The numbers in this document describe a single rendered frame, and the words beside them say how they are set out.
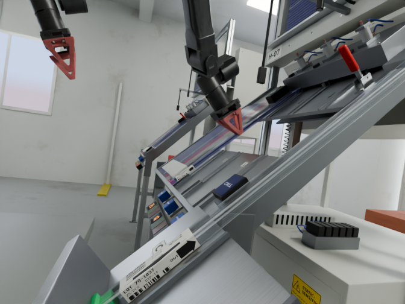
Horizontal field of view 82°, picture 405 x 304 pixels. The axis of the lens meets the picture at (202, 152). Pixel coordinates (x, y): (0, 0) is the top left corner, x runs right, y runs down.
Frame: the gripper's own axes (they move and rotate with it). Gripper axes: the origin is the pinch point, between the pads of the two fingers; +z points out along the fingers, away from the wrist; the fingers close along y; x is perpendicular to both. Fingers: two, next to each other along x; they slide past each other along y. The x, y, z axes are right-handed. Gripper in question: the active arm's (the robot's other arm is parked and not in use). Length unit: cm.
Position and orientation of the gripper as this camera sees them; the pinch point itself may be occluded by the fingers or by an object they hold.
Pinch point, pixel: (238, 132)
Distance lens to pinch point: 72.2
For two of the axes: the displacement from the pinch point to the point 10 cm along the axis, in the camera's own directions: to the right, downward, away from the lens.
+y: -2.8, -0.5, 9.6
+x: -7.9, 5.8, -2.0
